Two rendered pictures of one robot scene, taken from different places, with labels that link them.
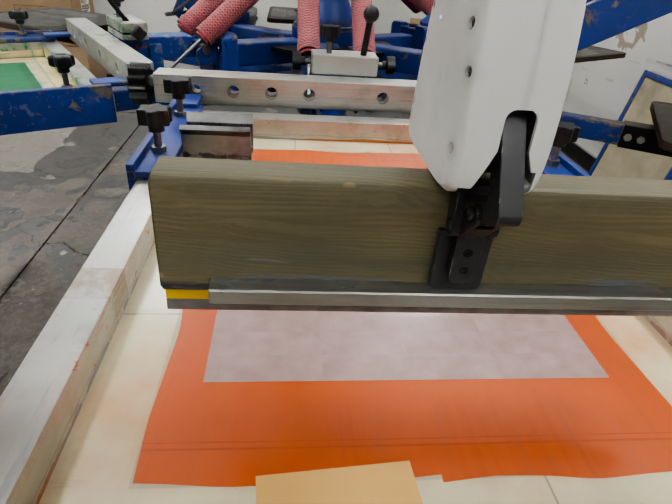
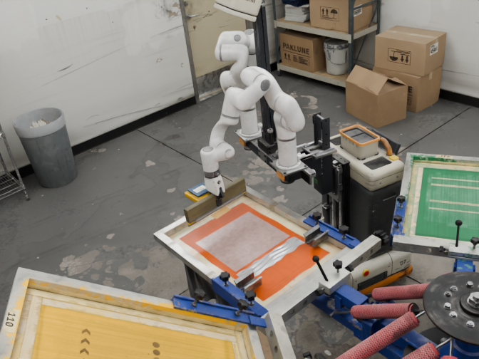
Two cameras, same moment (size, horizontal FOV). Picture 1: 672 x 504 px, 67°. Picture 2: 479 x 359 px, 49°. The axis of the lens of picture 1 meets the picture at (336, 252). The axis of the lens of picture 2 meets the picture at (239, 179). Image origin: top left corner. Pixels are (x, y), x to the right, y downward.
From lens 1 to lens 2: 2.71 m
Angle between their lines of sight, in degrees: 111
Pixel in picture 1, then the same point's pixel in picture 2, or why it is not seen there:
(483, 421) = (210, 227)
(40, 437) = (250, 194)
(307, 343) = (241, 222)
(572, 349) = (202, 244)
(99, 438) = (251, 202)
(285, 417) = (234, 214)
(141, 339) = (263, 210)
